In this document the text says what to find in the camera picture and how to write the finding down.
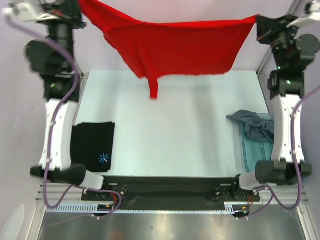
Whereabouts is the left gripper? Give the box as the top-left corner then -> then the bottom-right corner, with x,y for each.
36,0 -> 86,71

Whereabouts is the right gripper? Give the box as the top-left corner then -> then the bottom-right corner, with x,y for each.
256,14 -> 304,71

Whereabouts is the red t shirt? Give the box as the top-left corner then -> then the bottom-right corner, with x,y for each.
79,0 -> 256,99

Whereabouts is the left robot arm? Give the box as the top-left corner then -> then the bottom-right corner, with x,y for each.
2,0 -> 111,200

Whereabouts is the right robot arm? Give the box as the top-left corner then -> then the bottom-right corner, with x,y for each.
230,0 -> 320,201

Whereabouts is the grey blue t shirt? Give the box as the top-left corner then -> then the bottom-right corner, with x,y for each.
226,109 -> 275,144

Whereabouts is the teal plastic bin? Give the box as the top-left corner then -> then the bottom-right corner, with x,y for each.
229,119 -> 274,173

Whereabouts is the folded black t shirt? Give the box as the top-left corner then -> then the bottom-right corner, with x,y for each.
70,122 -> 116,173

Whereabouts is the right aluminium frame post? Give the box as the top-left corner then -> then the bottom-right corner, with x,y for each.
256,0 -> 305,76

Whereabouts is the aluminium frame post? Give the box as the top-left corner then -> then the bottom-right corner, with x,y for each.
73,72 -> 90,108
256,0 -> 305,76

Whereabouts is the left aluminium frame post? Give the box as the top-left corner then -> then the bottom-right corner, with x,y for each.
73,72 -> 90,108

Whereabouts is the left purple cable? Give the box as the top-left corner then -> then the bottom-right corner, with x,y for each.
4,12 -> 123,223

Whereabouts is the white slotted cable duct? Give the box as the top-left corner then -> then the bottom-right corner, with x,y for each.
47,202 -> 249,215

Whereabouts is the aluminium front rail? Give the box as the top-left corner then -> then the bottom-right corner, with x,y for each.
35,183 -> 298,206

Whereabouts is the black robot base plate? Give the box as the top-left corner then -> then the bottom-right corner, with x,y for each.
81,175 -> 261,211

